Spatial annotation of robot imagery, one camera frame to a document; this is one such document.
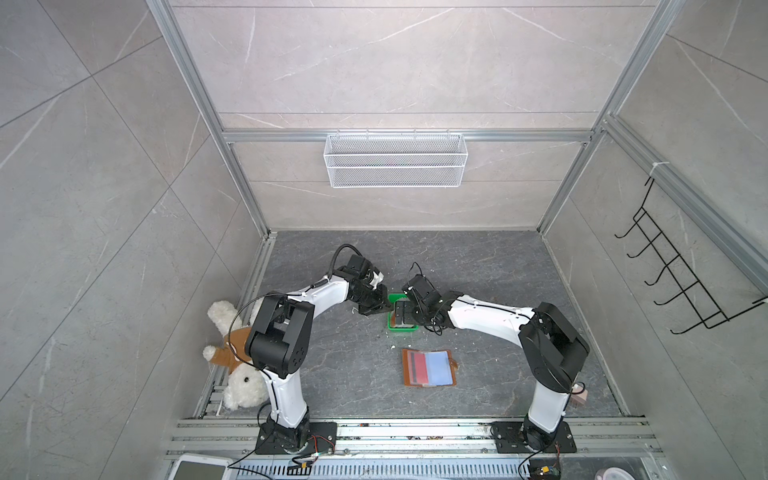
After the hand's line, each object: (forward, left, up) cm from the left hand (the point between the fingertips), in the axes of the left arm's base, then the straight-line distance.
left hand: (393, 302), depth 92 cm
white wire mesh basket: (+42, -2, +23) cm, 48 cm away
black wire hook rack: (-10, -66, +26) cm, 71 cm away
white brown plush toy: (-24, +39, +1) cm, 45 cm away
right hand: (-2, -4, -3) cm, 5 cm away
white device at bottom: (-40, +45, -2) cm, 61 cm away
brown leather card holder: (-19, -11, -5) cm, 22 cm away
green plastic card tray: (-8, -1, +6) cm, 10 cm away
